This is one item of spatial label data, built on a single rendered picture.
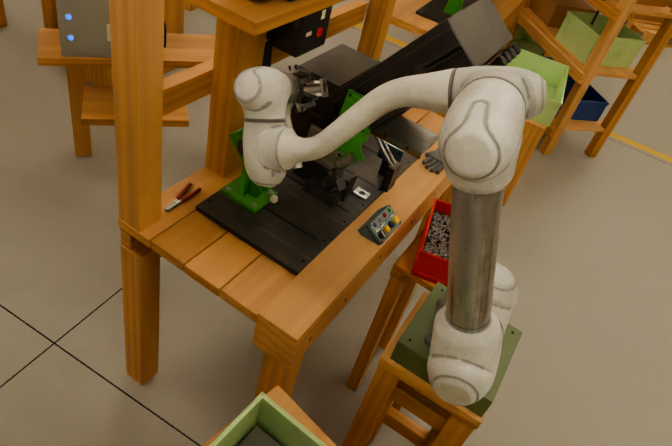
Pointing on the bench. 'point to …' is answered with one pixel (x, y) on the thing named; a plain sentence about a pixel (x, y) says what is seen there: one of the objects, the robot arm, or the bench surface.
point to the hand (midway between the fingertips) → (315, 88)
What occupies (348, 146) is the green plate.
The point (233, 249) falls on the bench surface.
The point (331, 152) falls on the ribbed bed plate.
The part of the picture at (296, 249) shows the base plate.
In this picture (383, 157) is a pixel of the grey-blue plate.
